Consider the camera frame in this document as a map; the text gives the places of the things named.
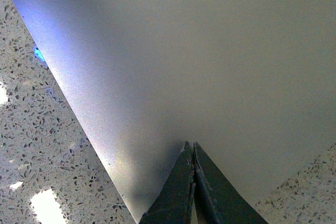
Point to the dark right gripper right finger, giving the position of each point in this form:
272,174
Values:
216,199

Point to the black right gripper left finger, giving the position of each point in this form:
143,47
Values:
174,203

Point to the grey laptop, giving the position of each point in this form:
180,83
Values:
252,81

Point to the blue lamp base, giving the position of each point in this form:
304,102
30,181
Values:
38,53

